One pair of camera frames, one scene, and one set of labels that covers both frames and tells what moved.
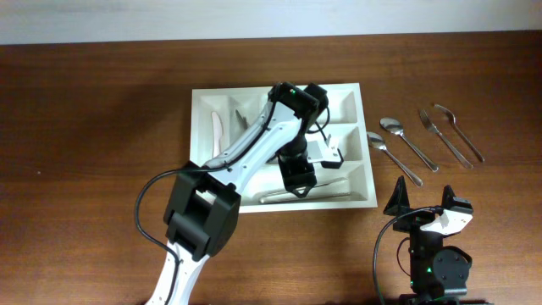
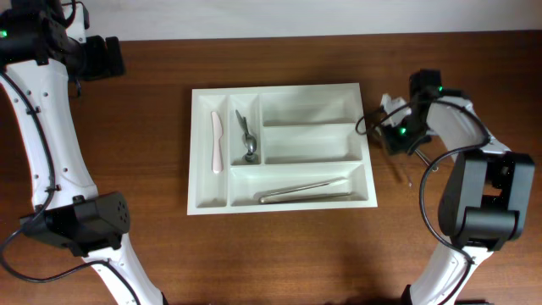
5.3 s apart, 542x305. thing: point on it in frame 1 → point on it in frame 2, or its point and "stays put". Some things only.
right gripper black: [394, 207] → [395, 144]
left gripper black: [298, 173] → [103, 66]
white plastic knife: [218, 131] stays put
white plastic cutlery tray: [220, 117] stays put
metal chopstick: [296, 196] stays put
